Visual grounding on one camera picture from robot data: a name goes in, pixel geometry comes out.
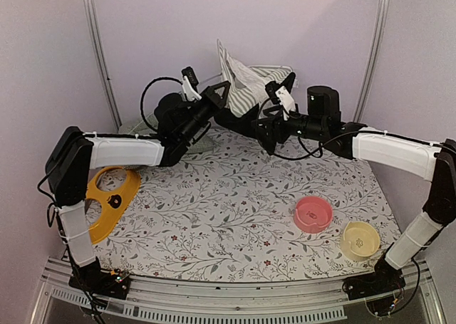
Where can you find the pink pet bowl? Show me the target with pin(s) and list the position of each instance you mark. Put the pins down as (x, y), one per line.
(312, 214)

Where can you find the left aluminium corner post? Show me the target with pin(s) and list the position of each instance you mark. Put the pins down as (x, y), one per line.
(94, 31)

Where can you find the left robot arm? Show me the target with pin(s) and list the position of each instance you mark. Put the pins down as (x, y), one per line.
(75, 160)

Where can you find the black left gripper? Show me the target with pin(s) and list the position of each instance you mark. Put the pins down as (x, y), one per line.
(214, 100)

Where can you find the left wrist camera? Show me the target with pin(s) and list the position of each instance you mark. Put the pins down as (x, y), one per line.
(189, 84)

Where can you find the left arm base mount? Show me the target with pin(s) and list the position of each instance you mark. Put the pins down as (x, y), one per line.
(94, 280)

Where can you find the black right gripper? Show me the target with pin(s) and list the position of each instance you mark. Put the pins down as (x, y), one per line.
(272, 124)

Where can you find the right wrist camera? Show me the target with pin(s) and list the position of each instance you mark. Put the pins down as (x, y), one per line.
(281, 97)

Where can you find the front aluminium rail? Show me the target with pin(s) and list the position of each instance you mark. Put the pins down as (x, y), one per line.
(157, 300)

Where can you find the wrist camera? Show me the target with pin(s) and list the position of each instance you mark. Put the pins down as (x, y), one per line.
(281, 97)
(189, 84)

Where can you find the right aluminium corner post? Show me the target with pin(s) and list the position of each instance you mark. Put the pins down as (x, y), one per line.
(379, 30)

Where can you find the cream pet bowl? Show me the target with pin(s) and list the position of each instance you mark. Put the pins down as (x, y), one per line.
(359, 241)

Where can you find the aluminium corner post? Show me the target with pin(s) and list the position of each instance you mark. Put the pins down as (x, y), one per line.
(379, 30)
(94, 31)

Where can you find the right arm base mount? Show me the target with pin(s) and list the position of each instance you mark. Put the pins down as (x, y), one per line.
(383, 279)

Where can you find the green striped pet tent fabric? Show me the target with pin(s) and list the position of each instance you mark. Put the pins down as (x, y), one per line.
(247, 91)

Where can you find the green checkered cushion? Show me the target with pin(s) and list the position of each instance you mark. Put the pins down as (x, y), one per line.
(139, 127)

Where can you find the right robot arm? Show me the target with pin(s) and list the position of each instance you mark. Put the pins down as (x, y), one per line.
(423, 171)

